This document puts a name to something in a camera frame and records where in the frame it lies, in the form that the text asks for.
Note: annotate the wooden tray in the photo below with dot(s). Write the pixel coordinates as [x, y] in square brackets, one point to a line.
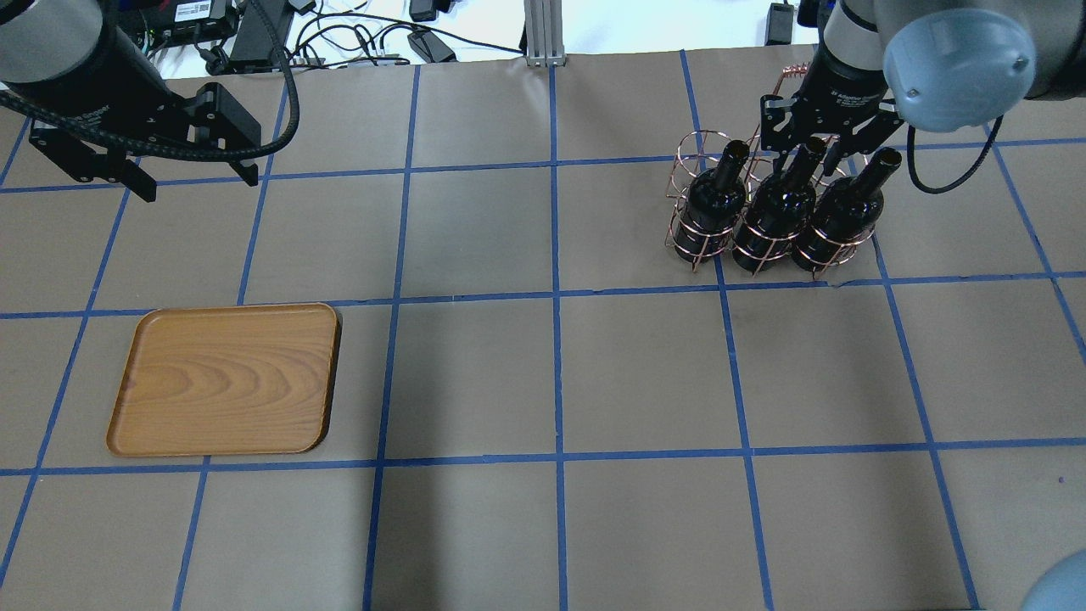
[230, 381]

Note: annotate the copper wire bottle basket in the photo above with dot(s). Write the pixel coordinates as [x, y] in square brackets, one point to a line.
[701, 150]

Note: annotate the dark wine bottle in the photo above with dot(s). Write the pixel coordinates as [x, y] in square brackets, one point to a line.
[845, 215]
[709, 212]
[782, 205]

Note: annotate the black power adapter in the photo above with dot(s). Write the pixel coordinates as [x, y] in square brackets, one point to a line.
[430, 48]

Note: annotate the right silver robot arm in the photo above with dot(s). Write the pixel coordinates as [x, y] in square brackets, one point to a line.
[934, 66]

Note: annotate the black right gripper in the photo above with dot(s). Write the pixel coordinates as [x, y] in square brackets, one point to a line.
[842, 85]

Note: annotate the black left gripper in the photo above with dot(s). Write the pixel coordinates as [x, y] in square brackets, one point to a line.
[109, 92]

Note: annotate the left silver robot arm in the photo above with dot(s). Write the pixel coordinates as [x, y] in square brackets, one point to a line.
[70, 58]

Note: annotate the aluminium frame post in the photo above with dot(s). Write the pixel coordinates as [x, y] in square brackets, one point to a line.
[543, 34]

